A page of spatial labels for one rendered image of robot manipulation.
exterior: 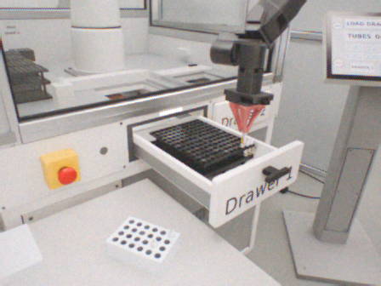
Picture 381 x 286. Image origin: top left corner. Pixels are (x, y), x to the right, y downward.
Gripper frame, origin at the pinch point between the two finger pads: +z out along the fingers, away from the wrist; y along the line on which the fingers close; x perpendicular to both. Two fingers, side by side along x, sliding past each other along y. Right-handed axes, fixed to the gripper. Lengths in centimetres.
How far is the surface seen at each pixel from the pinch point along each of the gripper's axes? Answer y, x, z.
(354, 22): -20, 81, -27
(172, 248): 8.5, -25.9, 17.6
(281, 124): -96, 152, 49
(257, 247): -36, 61, 90
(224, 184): 11.7, -16.5, 4.8
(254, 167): 11.1, -7.9, 3.6
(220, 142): -5.6, -2.0, 5.0
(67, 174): -13.5, -38.6, 8.0
